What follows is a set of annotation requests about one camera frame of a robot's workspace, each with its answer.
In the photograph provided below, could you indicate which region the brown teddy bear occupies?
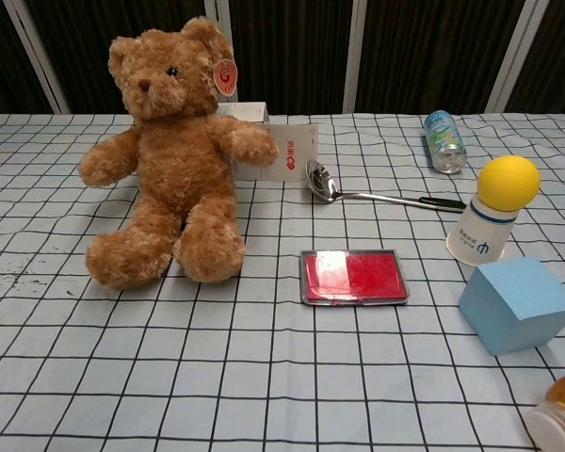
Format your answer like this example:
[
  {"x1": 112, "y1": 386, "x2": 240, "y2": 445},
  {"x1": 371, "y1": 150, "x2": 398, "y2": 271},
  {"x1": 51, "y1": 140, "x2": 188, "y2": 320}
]
[{"x1": 77, "y1": 16, "x2": 281, "y2": 291}]

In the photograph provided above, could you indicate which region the white carton with red logo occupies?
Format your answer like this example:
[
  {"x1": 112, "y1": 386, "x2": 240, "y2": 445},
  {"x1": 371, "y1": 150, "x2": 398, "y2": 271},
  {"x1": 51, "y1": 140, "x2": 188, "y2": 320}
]
[{"x1": 215, "y1": 101, "x2": 320, "y2": 184}]

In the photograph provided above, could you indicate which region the red ink pad case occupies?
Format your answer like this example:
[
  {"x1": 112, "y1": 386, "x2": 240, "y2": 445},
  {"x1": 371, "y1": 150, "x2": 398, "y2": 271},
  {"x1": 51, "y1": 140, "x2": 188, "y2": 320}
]
[{"x1": 299, "y1": 249, "x2": 413, "y2": 308}]

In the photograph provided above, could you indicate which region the orange round hang tag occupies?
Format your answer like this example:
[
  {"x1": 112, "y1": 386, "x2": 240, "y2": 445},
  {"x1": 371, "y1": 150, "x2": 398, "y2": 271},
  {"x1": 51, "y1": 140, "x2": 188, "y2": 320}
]
[{"x1": 213, "y1": 58, "x2": 239, "y2": 95}]

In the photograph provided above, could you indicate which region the black grid checkered tablecloth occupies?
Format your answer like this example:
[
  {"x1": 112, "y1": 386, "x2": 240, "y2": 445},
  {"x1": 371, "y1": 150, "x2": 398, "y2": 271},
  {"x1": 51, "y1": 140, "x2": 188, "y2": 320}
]
[{"x1": 0, "y1": 111, "x2": 565, "y2": 452}]

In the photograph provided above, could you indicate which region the blue green drink can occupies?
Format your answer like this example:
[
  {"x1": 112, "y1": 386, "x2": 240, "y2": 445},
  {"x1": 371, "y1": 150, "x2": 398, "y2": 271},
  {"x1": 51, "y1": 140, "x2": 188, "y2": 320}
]
[{"x1": 422, "y1": 110, "x2": 468, "y2": 175}]

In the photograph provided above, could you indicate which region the white paper cup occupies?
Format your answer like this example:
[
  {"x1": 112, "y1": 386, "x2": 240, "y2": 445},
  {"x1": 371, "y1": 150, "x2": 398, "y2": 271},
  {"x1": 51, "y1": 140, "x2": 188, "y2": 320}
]
[{"x1": 445, "y1": 197, "x2": 519, "y2": 264}]

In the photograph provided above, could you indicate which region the yellow ball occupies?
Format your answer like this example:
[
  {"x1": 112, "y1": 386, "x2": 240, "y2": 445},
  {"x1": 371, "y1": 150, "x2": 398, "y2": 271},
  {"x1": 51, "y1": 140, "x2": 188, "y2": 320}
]
[{"x1": 478, "y1": 155, "x2": 541, "y2": 212}]

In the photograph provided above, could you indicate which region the blue foam cube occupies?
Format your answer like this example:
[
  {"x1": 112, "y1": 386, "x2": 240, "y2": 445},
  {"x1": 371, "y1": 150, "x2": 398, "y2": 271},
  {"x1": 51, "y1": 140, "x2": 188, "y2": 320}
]
[{"x1": 458, "y1": 256, "x2": 565, "y2": 357}]

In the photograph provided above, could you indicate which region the amber tea bottle white cap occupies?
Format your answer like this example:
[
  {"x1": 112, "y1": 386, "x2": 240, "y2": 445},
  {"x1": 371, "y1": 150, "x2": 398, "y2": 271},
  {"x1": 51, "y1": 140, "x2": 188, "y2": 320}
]
[{"x1": 525, "y1": 369, "x2": 565, "y2": 452}]

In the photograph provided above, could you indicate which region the steel ladle with black handle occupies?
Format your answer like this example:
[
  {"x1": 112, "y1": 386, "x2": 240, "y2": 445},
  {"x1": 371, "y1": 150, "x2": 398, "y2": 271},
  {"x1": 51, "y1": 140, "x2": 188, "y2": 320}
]
[{"x1": 305, "y1": 158, "x2": 467, "y2": 214}]

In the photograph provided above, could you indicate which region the white metal frame post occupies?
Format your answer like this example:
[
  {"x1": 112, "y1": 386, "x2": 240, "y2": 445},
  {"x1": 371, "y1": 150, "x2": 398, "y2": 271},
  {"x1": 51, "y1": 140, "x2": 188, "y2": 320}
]
[
  {"x1": 344, "y1": 0, "x2": 367, "y2": 114},
  {"x1": 487, "y1": 0, "x2": 550, "y2": 114},
  {"x1": 204, "y1": 0, "x2": 240, "y2": 103},
  {"x1": 2, "y1": 0, "x2": 72, "y2": 114}
]

